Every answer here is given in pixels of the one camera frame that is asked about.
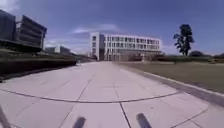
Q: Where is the white multi-storey building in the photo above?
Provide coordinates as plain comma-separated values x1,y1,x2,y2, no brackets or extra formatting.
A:
89,31,163,62

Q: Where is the pale concrete slab pavement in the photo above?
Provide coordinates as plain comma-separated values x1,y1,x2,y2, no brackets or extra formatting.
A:
0,61,224,128

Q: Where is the distant low building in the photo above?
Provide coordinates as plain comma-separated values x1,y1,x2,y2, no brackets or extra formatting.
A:
45,45,72,55

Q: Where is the robot's own part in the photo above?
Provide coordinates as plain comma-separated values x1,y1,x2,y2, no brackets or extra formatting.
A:
72,116,87,128
136,112,153,128

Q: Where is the green grass lawn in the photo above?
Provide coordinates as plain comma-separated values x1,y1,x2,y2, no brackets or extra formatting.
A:
117,61,224,95

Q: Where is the tall dark tree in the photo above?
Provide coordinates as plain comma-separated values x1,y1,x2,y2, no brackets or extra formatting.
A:
172,23,196,57

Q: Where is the grey stone kerb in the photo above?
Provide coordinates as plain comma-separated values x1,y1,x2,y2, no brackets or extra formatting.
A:
114,63,224,108

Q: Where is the dark low hedge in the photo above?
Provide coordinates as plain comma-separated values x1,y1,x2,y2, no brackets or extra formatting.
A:
0,49,79,80

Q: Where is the distant dark hedge row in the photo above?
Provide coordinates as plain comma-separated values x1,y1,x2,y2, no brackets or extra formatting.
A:
156,50,224,64

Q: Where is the dark glass building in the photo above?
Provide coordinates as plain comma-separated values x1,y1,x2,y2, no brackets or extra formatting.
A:
0,9,48,54

